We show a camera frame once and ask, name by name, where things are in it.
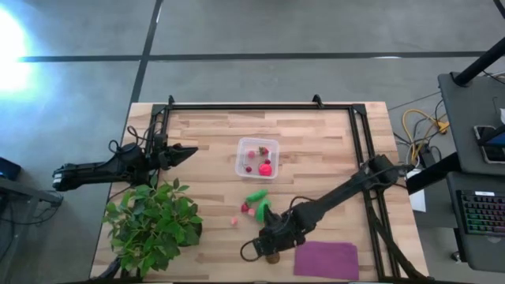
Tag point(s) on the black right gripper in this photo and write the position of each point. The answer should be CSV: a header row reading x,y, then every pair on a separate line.
x,y
274,240

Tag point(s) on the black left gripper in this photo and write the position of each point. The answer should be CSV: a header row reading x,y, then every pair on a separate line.
x,y
167,157

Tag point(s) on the pale pink toy fruit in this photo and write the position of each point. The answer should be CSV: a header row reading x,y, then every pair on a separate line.
x,y
251,212

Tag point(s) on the green toy cucumber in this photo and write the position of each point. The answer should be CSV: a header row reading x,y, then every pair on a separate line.
x,y
256,195

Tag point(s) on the red toy strawberry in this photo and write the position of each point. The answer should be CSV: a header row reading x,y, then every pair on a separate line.
x,y
245,207
263,150

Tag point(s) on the pink toy garlic bulb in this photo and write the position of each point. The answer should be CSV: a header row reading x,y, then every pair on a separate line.
x,y
234,221

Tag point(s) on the brown toy kiwi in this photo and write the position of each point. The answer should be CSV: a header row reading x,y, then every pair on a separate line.
x,y
273,259

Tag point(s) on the small pink toy fruit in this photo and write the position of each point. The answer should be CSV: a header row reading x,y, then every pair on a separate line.
x,y
251,154

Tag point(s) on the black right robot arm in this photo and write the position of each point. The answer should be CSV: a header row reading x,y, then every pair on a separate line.
x,y
339,193

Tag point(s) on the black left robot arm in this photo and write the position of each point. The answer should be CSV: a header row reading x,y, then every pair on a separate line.
x,y
102,169

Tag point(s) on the clear plastic tupperware container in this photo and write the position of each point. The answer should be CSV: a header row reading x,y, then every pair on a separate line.
x,y
244,159

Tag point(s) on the purple cloth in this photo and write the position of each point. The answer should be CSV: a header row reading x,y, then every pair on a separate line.
x,y
326,260

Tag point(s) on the green potted plant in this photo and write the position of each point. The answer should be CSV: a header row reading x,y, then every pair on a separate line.
x,y
152,221

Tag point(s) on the white power adapter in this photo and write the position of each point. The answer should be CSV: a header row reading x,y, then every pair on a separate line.
x,y
417,197

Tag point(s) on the grey side table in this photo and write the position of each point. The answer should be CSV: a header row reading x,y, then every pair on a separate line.
x,y
27,193

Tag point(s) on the black desk support bar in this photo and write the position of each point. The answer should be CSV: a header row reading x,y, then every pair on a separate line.
x,y
432,171

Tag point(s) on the dark blue box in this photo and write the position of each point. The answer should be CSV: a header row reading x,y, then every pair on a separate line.
x,y
8,169

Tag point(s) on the grey keyboard desk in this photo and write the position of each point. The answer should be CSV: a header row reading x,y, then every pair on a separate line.
x,y
473,252

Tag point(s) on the backlit keyboard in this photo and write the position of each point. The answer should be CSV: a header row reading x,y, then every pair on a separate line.
x,y
483,213

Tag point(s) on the grey desk top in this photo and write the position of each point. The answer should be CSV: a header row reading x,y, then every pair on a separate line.
x,y
469,118

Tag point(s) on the smartphone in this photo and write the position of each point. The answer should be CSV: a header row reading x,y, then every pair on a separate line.
x,y
491,152

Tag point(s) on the black stand pole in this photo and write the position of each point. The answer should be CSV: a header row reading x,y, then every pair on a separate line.
x,y
479,63

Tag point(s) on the black metal rig frame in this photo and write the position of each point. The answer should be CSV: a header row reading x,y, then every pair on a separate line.
x,y
260,106

